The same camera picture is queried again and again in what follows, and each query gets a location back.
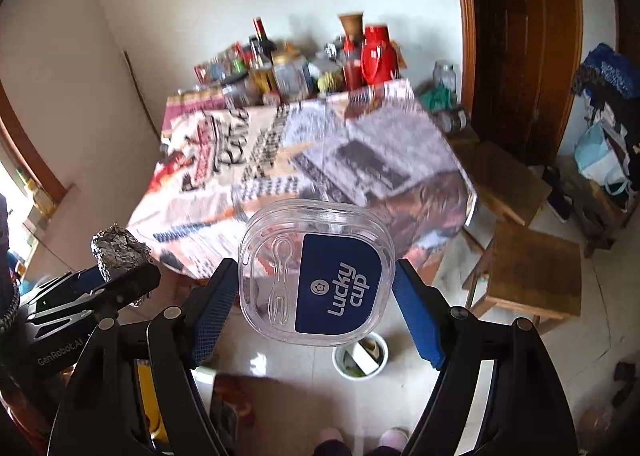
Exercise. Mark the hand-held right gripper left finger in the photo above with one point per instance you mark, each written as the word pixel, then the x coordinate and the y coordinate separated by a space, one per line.
pixel 215 311

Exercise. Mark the thin wooden stick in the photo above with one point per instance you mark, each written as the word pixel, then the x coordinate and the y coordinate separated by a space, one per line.
pixel 137 86

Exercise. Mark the wooden stool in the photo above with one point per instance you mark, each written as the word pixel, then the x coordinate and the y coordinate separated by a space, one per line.
pixel 505 181
pixel 535 271

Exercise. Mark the clear liquor bottle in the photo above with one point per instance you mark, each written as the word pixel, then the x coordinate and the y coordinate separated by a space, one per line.
pixel 257 68

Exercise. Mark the wooden window frame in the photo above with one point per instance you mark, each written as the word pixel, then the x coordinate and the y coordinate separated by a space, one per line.
pixel 30 151

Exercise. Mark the green cloth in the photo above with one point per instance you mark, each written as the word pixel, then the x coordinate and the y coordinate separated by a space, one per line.
pixel 435 98

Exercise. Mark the printed tablecloth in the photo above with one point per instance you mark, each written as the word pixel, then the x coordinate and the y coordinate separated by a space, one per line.
pixel 200 176

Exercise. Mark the pile of clothes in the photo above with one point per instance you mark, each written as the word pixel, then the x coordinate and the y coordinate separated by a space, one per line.
pixel 610 86

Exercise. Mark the light blue bag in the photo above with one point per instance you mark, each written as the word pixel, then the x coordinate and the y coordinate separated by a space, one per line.
pixel 595 153

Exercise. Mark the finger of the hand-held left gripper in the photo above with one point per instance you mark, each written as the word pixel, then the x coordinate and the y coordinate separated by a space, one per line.
pixel 135 280
pixel 85 280

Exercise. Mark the red sauce bottle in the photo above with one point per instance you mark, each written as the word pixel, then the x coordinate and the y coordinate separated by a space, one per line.
pixel 351 67

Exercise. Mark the plastic jar gold lid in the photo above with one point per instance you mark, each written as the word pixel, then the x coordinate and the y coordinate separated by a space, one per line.
pixel 290 72

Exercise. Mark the custard apple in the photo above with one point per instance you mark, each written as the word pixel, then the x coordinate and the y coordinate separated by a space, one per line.
pixel 330 82

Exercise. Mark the black shoes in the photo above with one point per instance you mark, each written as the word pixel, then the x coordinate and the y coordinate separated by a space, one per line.
pixel 557 191

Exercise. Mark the dark wine bottle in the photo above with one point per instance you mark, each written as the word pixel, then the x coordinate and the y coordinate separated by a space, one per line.
pixel 261 36

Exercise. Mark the white bowl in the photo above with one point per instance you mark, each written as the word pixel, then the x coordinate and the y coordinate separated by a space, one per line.
pixel 384 351

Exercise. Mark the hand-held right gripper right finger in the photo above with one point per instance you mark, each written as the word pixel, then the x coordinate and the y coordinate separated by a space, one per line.
pixel 415 316

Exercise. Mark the pink slipper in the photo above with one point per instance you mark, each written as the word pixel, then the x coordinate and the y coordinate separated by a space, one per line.
pixel 395 438

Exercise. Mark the yellow plastic object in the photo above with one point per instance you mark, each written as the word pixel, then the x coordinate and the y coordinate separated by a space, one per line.
pixel 147 386

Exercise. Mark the dark lid jar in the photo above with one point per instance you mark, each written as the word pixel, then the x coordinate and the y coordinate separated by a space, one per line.
pixel 234 92

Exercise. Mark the dark wooden door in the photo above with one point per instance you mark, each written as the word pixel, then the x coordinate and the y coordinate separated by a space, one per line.
pixel 525 61

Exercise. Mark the dark glass jar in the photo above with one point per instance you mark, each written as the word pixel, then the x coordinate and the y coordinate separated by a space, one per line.
pixel 452 119

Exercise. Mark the red snack bag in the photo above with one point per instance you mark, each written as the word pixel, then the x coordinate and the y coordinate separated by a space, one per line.
pixel 220 63

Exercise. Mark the brown vase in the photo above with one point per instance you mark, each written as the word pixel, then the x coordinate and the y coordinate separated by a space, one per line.
pixel 351 26

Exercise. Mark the foil ball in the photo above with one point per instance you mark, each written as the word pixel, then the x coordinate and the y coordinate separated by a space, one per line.
pixel 117 246

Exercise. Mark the red thermos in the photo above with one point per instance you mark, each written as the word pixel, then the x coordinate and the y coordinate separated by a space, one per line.
pixel 377 53

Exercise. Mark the clear container blue label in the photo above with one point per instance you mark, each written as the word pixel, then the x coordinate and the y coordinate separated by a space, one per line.
pixel 345 281

